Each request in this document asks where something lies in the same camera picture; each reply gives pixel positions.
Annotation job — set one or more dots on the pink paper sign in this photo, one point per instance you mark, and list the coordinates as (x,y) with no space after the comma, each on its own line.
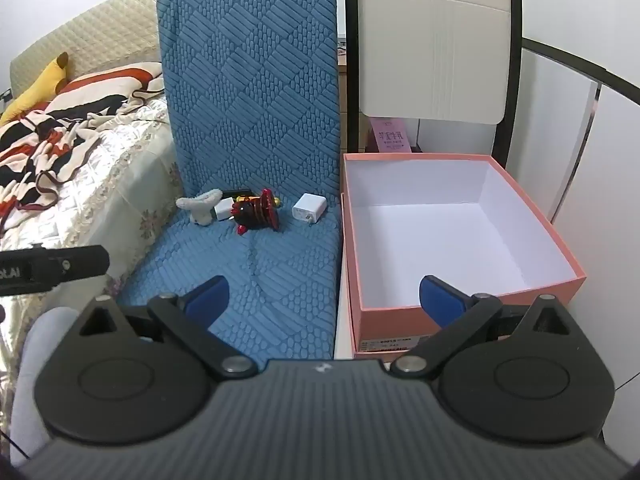
(391,134)

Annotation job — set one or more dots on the beige quilted headboard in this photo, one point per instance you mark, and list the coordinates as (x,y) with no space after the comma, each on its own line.
(100,35)

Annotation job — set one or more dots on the striped red black blanket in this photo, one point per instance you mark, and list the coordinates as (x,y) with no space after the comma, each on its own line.
(65,125)

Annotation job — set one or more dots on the wooden desk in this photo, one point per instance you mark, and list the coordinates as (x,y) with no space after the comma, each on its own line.
(342,62)

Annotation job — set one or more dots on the blue quilted mat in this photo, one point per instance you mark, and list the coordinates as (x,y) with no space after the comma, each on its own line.
(250,110)

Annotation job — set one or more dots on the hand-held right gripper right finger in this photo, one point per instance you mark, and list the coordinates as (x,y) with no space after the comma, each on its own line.
(440,300)

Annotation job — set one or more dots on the red and black toy figure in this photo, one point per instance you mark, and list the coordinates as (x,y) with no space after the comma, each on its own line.
(257,210)

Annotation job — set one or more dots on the cream quilted bed cover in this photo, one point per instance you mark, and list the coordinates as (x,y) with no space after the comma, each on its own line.
(125,170)

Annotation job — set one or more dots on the beige chair with black frame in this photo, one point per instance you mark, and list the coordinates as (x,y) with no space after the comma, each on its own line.
(435,45)

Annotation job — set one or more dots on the person's grey trouser leg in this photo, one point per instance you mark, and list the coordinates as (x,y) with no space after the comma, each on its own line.
(42,360)

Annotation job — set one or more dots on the small white and green box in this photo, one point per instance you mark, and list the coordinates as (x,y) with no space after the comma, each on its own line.
(223,210)

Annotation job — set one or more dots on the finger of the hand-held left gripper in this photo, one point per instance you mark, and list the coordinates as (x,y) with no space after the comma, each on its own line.
(75,264)

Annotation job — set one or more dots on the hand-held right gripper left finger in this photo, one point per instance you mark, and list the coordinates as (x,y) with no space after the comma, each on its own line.
(209,302)

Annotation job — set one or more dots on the yellow plush toy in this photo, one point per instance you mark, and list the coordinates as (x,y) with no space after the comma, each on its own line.
(37,90)

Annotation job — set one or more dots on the white cabinet with black trim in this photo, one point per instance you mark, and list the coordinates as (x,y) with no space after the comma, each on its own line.
(600,185)

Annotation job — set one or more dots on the pink cardboard box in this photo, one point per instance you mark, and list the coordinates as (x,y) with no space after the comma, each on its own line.
(440,230)

